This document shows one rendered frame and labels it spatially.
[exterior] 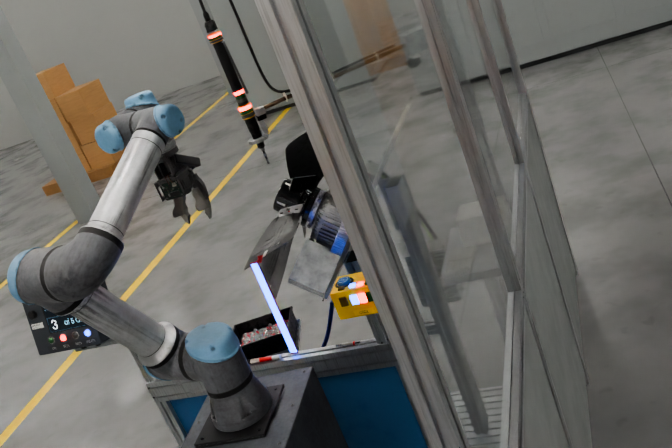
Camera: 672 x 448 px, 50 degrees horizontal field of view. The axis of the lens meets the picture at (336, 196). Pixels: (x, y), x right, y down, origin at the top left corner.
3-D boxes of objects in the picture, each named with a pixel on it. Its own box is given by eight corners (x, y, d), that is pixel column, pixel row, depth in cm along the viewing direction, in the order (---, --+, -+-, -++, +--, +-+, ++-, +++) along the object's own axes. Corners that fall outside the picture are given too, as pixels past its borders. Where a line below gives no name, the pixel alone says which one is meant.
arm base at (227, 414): (258, 429, 170) (243, 395, 166) (204, 434, 175) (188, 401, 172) (280, 387, 183) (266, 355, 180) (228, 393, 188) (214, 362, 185)
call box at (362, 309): (399, 295, 212) (387, 265, 208) (394, 315, 203) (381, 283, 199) (349, 305, 217) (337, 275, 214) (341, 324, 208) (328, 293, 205)
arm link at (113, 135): (118, 120, 164) (149, 102, 172) (85, 128, 170) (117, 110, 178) (133, 151, 166) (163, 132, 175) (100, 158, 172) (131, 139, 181)
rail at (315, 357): (410, 355, 216) (402, 333, 213) (408, 363, 213) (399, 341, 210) (160, 394, 248) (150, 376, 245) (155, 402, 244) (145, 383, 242)
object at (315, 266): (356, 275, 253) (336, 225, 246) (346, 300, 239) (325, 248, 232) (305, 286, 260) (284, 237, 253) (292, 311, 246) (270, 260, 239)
